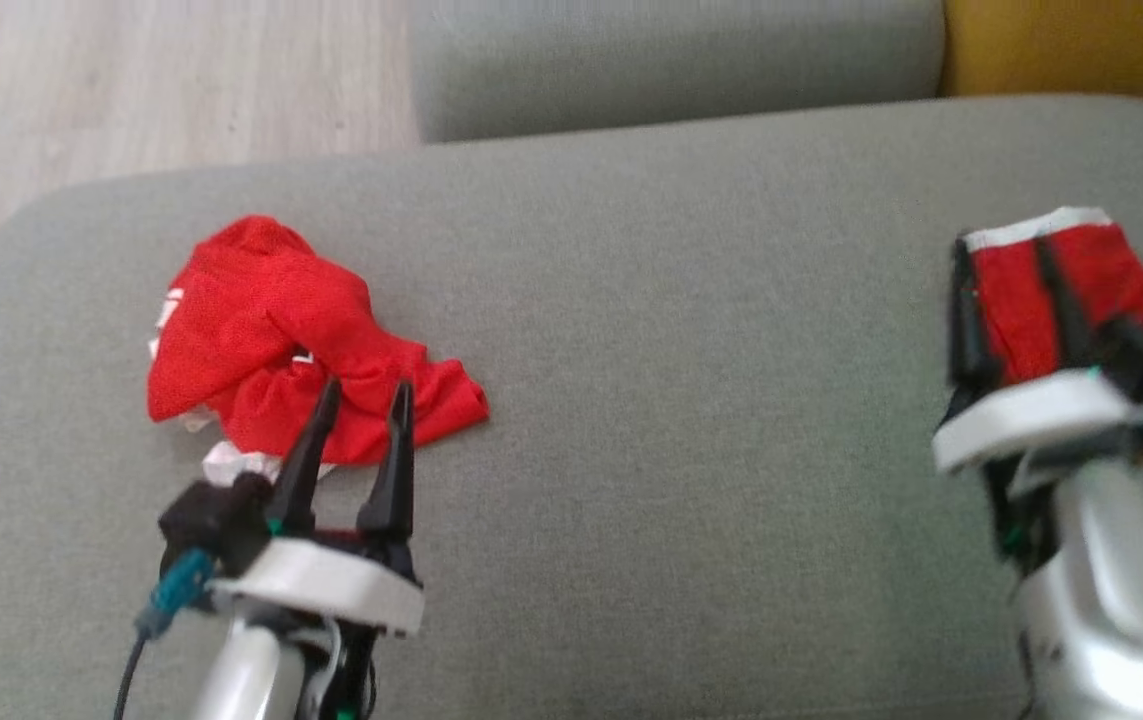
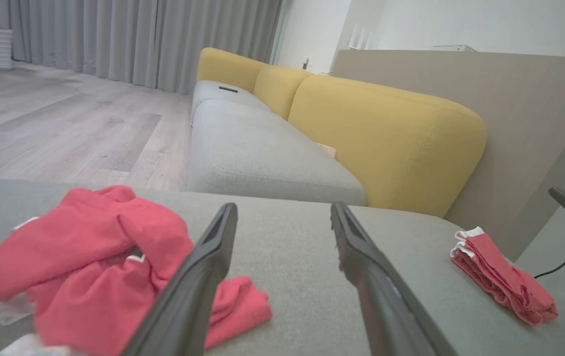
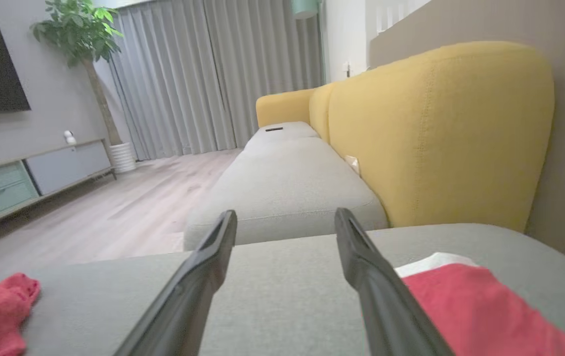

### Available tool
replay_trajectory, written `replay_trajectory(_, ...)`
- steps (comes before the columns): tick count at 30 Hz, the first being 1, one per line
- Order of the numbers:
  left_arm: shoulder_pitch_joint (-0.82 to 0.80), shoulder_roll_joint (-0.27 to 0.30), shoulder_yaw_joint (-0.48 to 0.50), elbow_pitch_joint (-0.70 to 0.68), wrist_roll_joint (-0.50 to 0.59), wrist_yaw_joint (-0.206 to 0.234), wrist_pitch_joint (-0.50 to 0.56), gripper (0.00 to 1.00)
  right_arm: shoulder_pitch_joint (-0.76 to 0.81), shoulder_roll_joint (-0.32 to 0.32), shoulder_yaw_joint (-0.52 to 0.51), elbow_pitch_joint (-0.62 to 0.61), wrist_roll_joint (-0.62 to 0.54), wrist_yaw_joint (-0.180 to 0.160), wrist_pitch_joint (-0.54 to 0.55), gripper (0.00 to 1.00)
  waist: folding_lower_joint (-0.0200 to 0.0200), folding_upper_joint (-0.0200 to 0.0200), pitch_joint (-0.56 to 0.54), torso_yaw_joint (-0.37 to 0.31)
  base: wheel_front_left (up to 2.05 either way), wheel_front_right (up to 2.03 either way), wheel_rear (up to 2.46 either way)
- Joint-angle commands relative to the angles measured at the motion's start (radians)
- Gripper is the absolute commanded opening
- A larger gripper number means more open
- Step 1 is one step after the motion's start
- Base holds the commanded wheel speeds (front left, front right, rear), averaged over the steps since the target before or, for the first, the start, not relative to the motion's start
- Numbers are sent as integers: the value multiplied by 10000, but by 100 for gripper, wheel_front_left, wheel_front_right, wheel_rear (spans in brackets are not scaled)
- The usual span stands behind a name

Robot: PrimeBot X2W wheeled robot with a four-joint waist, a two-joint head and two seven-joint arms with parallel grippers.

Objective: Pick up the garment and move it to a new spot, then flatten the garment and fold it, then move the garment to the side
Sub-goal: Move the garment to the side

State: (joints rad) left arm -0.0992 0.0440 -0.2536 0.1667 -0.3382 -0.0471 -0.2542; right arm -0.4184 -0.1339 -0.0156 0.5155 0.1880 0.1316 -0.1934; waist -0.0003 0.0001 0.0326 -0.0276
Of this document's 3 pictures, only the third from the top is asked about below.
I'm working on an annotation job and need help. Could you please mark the long grey sofa seat cushion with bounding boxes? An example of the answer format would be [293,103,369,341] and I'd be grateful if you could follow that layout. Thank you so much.
[183,137,390,251]

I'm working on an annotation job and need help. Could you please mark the short grey sofa seat cushion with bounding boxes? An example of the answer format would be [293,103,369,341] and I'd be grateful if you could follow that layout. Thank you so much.
[244,121,320,151]

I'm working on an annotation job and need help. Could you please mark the red shorts white stripes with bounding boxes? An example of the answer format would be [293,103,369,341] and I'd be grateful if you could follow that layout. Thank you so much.
[395,252,565,356]

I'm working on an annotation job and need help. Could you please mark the grey pleated curtain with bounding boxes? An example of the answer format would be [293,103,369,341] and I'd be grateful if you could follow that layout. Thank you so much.
[108,0,326,162]

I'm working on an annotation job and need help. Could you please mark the large yellow sofa backrest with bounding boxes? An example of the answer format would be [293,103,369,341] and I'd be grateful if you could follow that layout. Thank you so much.
[328,41,555,233]

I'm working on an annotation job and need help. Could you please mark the teal floor lamp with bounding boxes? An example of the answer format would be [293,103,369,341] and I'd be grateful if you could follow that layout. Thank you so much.
[291,0,329,85]

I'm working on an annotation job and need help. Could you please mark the white slatted screen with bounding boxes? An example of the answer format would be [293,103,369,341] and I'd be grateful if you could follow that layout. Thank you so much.
[372,0,432,36]

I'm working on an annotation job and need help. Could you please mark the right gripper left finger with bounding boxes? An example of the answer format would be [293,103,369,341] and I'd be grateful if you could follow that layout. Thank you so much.
[114,209,238,356]

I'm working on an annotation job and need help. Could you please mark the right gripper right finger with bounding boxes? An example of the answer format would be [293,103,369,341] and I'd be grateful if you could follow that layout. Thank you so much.
[335,207,454,356]

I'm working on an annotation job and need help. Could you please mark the narrow yellow sofa backrest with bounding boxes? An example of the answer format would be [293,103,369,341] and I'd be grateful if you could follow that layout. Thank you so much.
[308,83,337,145]

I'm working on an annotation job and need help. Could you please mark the teal grey tv cabinet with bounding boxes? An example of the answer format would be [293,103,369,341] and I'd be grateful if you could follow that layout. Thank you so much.
[0,138,117,238]

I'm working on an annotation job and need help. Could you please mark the yellow sofa armrest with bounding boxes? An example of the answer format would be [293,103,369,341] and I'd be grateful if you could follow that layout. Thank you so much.
[256,89,318,129]

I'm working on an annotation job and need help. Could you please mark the green potted plant white pot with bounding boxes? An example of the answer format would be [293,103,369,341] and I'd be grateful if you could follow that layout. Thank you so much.
[30,0,137,174]

